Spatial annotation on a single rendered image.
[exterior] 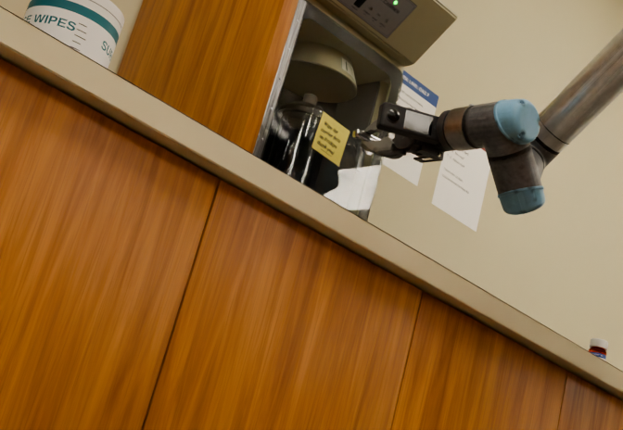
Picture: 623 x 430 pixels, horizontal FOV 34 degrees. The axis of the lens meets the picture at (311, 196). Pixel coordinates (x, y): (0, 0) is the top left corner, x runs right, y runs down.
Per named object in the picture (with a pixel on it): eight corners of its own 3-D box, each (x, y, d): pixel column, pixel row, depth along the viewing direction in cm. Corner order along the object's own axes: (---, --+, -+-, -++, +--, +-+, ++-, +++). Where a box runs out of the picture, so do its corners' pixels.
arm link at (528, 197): (552, 191, 177) (535, 132, 174) (546, 211, 167) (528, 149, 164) (508, 200, 180) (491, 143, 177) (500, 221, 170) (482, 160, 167)
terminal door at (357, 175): (237, 194, 173) (297, -5, 186) (355, 258, 192) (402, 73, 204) (240, 194, 173) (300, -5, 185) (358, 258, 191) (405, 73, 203)
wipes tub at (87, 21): (-19, 82, 139) (19, -10, 143) (61, 123, 147) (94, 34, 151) (27, 68, 129) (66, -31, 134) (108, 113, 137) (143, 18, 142)
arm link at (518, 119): (524, 154, 163) (510, 104, 161) (470, 159, 170) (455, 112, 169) (549, 137, 168) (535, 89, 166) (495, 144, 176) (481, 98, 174)
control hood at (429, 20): (295, -16, 186) (309, -61, 189) (405, 68, 206) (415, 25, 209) (339, -30, 178) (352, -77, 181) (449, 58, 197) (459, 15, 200)
